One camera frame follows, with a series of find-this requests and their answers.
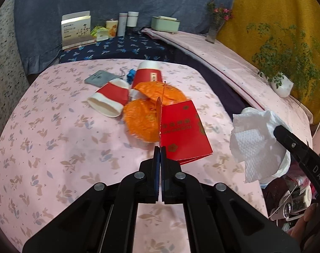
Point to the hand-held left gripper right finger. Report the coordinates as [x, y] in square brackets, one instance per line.
[164, 174]

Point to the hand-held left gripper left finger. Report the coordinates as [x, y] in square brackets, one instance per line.
[156, 168]

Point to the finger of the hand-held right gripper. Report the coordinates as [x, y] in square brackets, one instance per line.
[299, 150]

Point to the waste bin with white liner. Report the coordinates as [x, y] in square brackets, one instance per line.
[282, 170]

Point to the white paper towel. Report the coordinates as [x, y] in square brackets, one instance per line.
[252, 142]

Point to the orange mesh wrapper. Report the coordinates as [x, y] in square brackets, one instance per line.
[138, 116]
[154, 91]

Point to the red paper cup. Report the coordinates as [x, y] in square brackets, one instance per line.
[146, 75]
[115, 93]

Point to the person's right hand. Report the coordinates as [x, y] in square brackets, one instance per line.
[307, 216]

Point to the green plant in white pot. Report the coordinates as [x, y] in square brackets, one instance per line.
[283, 87]

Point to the crumpled blue wrapper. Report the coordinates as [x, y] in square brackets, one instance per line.
[131, 75]

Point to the dark purple cloth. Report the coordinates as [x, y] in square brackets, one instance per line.
[223, 89]

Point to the pink floral tablecloth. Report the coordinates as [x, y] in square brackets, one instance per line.
[57, 137]

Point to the pink cloth with red stripe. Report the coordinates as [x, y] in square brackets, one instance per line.
[228, 55]

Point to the dark blue floral cloth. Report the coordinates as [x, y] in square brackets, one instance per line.
[117, 48]

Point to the pale green tissue box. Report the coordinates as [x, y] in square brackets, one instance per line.
[165, 25]

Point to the orange printed tin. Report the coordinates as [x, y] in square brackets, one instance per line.
[112, 29]

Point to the green snack packet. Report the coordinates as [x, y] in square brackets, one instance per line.
[100, 33]

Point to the glass vase with pink flowers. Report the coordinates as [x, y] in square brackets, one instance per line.
[214, 30]

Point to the tall white bottle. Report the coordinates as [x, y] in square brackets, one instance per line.
[122, 25]

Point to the yellow backdrop cloth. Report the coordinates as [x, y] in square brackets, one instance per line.
[281, 0]

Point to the white tumbler with dark base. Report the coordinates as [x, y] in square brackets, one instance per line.
[132, 18]

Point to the open white cardboard box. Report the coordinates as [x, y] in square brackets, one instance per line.
[75, 31]

